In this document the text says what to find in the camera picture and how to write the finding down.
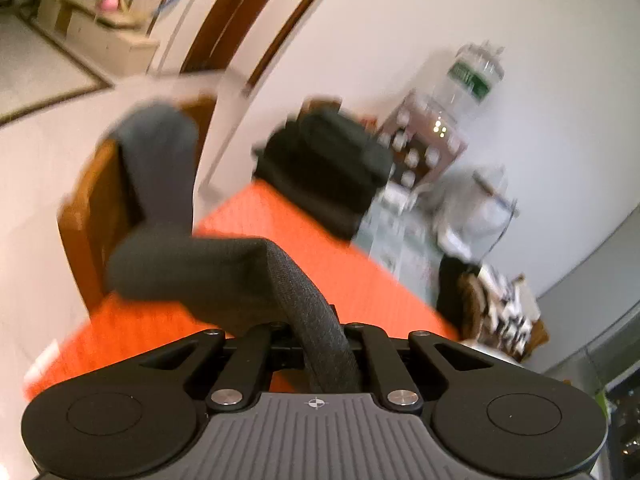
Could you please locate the white low cabinet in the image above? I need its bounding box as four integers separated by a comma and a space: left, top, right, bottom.
36, 0, 160, 77

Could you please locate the striped patterned clothes pile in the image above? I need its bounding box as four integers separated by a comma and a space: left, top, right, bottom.
436, 256, 550, 362

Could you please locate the white plastic bag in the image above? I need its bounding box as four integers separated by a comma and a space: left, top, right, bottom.
432, 166, 520, 262

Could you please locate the grey cloth on chair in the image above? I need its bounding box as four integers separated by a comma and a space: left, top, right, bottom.
108, 101, 198, 232

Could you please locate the black folded clothes stack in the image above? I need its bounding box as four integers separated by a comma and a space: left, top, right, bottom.
252, 98, 393, 240

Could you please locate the clear water bottle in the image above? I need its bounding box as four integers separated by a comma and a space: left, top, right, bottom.
432, 41, 504, 124

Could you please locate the checkered floral tablecloth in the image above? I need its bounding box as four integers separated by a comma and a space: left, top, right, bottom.
352, 182, 442, 307

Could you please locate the dark grey garment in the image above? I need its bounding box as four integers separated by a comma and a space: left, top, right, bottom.
106, 229, 360, 393

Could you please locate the left wooden chair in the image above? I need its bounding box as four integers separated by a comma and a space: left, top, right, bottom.
58, 94, 217, 315

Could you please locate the pink water dispenser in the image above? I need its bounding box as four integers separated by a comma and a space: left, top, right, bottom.
375, 91, 466, 190

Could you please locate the brown wooden door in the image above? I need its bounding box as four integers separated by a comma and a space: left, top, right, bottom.
179, 0, 346, 89

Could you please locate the orange floral table mat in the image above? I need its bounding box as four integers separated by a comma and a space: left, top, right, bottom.
24, 182, 458, 398

